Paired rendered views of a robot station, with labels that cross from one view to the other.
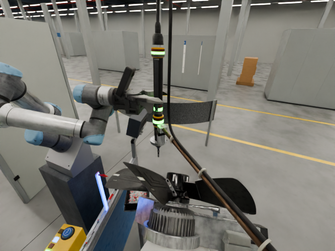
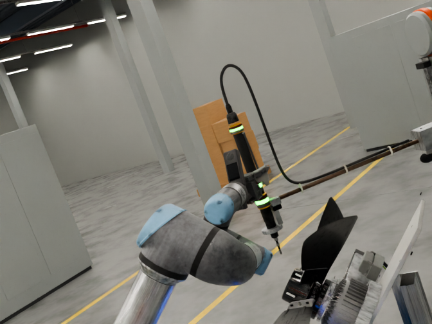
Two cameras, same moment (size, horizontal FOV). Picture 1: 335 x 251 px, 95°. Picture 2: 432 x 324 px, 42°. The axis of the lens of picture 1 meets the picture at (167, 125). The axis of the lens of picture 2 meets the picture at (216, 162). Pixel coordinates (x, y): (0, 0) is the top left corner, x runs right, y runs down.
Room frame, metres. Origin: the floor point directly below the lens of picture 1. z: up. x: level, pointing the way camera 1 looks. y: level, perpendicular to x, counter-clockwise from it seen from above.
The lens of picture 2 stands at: (0.13, 1.79, 1.98)
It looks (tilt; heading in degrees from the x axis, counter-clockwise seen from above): 8 degrees down; 287
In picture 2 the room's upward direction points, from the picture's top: 20 degrees counter-clockwise
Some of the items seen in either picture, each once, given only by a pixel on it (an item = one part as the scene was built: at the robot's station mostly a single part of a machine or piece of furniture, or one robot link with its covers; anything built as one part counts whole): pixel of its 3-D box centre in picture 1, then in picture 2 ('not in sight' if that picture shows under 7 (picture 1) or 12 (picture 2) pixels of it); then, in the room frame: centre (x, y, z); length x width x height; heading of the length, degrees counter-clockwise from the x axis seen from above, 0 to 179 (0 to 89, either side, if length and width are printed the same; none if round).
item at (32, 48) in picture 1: (35, 104); not in sight; (1.78, 1.66, 1.10); 1.21 x 0.05 x 2.20; 171
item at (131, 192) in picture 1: (138, 193); not in sight; (0.75, 0.20, 0.84); 0.19 x 0.14 x 0.04; 6
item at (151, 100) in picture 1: (149, 105); (264, 176); (0.51, 0.06, 1.64); 0.09 x 0.03 x 0.06; 59
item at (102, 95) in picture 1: (107, 96); (233, 196); (0.58, 0.24, 1.64); 0.08 x 0.05 x 0.08; 171
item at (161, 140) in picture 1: (159, 133); (270, 215); (0.54, 0.03, 1.50); 0.09 x 0.07 x 0.10; 26
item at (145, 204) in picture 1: (148, 211); not in sight; (0.53, 0.09, 0.98); 0.20 x 0.16 x 0.20; 171
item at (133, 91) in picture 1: (127, 99); (242, 190); (0.57, 0.16, 1.63); 0.12 x 0.08 x 0.09; 81
